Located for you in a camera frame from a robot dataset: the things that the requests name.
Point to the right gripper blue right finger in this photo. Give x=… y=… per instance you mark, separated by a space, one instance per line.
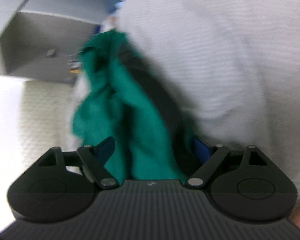
x=210 y=158

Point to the grey wardrobe cabinet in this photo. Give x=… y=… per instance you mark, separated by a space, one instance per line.
x=40 y=38

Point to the cream quilted headboard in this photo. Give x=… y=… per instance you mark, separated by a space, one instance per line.
x=43 y=121

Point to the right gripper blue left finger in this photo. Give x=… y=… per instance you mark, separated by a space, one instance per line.
x=94 y=159

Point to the green hoodie sweatshirt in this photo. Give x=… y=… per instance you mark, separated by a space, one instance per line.
x=126 y=102

